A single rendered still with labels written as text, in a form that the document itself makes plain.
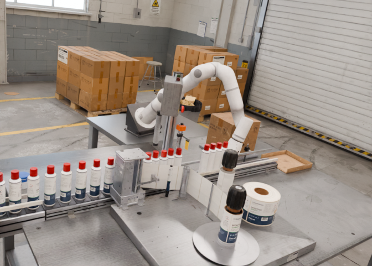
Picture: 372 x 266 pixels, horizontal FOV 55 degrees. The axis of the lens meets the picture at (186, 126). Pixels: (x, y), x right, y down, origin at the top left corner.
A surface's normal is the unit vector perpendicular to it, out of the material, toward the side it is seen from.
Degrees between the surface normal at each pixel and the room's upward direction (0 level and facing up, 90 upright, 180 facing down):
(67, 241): 0
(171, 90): 90
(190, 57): 90
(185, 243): 0
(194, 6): 90
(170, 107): 90
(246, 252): 0
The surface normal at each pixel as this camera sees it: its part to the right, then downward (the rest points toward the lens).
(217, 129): -0.80, 0.08
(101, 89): 0.68, 0.37
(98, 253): 0.15, -0.93
